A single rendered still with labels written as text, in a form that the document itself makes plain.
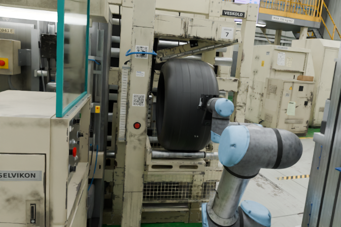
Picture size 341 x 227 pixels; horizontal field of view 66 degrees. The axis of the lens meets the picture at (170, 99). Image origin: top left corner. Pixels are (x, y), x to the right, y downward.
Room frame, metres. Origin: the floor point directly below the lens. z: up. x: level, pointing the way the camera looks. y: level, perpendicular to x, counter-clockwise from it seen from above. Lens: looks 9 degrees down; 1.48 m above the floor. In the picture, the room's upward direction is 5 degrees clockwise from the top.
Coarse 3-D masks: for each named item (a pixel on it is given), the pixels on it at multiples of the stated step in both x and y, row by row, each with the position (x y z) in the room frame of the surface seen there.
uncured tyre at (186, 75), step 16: (176, 64) 1.56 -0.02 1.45; (192, 64) 1.59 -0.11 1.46; (208, 64) 1.64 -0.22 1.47; (160, 80) 1.84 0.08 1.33; (176, 80) 1.47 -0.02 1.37; (192, 80) 1.48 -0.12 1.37; (208, 80) 1.50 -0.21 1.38; (160, 96) 1.94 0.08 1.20; (176, 96) 1.42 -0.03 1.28; (192, 96) 1.43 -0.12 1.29; (160, 112) 1.93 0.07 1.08; (176, 112) 1.41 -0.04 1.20; (192, 112) 1.42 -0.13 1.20; (160, 128) 1.84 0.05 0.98; (176, 128) 1.42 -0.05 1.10; (192, 128) 1.43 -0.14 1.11; (208, 128) 1.45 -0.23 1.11; (160, 144) 1.62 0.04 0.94; (176, 144) 1.48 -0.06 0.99; (192, 144) 1.50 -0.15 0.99
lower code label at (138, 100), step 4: (132, 96) 1.57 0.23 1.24; (136, 96) 1.58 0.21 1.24; (140, 96) 1.58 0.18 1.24; (144, 96) 1.59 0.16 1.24; (132, 100) 1.57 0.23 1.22; (136, 100) 1.58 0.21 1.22; (140, 100) 1.58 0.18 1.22; (144, 100) 1.59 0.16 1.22; (132, 104) 1.57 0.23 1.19; (136, 104) 1.58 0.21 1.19; (140, 104) 1.58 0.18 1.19; (144, 104) 1.59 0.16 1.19
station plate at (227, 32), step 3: (222, 27) 1.94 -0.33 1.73; (225, 27) 1.94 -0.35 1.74; (228, 27) 1.94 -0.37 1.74; (222, 30) 1.94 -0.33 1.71; (225, 30) 1.94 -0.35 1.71; (228, 30) 1.94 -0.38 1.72; (231, 30) 1.95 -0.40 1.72; (222, 33) 1.94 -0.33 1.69; (225, 33) 1.94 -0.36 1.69; (228, 33) 1.94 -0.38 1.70; (231, 33) 1.95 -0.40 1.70; (222, 36) 1.94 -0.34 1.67; (225, 36) 1.94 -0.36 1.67; (228, 36) 1.94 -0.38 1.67; (231, 36) 1.95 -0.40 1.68
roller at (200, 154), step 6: (156, 150) 1.54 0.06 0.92; (162, 150) 1.55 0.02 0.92; (168, 150) 1.56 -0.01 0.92; (174, 150) 1.57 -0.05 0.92; (180, 150) 1.58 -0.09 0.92; (156, 156) 1.53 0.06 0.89; (162, 156) 1.53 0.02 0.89; (168, 156) 1.54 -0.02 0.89; (174, 156) 1.54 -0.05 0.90; (180, 156) 1.55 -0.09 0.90; (186, 156) 1.56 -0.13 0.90; (192, 156) 1.56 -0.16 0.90; (198, 156) 1.57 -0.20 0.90; (204, 156) 1.58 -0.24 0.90
